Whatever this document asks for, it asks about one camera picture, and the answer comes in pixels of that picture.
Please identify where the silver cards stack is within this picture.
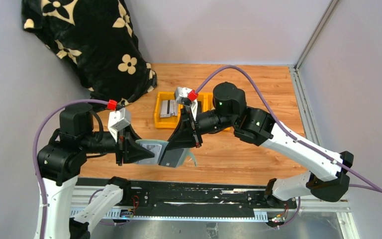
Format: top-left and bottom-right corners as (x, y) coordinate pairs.
(159, 100), (178, 118)

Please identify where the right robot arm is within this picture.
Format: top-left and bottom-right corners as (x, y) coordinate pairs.
(166, 82), (354, 202)

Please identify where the purple cable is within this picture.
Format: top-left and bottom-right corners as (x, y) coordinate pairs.
(188, 65), (382, 202)
(32, 99), (118, 239)

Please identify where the middle yellow plastic bin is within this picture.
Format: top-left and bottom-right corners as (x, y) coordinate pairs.
(181, 93), (209, 114)

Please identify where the black floral blanket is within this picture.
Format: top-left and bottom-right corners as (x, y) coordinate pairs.
(21, 0), (157, 104)

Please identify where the silver credit card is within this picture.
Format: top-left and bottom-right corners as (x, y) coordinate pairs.
(137, 141), (163, 165)

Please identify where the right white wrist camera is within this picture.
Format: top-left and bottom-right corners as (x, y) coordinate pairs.
(174, 87), (198, 120)

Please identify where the green card holder wallet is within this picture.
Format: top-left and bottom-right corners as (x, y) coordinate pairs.
(136, 139), (197, 168)

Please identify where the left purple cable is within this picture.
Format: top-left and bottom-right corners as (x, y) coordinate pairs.
(32, 99), (118, 239)

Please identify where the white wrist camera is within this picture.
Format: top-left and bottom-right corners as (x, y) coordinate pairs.
(107, 108), (131, 142)
(174, 87), (198, 120)

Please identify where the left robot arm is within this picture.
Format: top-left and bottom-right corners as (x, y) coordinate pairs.
(32, 100), (153, 239)

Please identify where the left yellow plastic bin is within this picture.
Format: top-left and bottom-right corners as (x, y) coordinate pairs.
(154, 92), (182, 129)

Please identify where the yellow plastic bin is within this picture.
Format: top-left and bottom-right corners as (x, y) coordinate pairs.
(181, 93), (209, 114)
(154, 92), (182, 129)

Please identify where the aluminium frame post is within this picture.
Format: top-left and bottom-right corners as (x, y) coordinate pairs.
(294, 0), (340, 71)

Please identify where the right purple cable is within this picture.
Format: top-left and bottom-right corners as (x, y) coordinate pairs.
(188, 65), (382, 202)

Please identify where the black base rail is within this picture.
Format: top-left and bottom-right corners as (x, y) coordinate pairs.
(51, 178), (352, 222)

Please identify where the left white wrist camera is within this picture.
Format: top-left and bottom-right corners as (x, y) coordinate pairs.
(107, 108), (131, 142)

